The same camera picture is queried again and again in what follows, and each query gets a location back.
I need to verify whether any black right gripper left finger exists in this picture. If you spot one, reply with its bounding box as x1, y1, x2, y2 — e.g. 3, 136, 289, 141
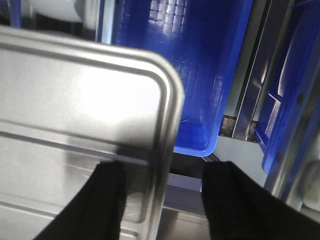
35, 161, 127, 240

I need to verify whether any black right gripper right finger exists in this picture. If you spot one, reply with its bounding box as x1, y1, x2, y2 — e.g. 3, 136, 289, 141
201, 161, 320, 240

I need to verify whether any silver ribbed metal tray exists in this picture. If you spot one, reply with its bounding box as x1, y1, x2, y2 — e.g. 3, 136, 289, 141
0, 26, 184, 240

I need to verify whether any blue bin lower right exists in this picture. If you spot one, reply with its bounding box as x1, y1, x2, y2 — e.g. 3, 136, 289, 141
255, 0, 320, 173

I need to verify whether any blue bin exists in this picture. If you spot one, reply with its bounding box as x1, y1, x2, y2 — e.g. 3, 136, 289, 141
255, 0, 320, 173
98, 0, 254, 157

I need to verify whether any blue bin lower centre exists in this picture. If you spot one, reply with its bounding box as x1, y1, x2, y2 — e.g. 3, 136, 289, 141
98, 0, 254, 157

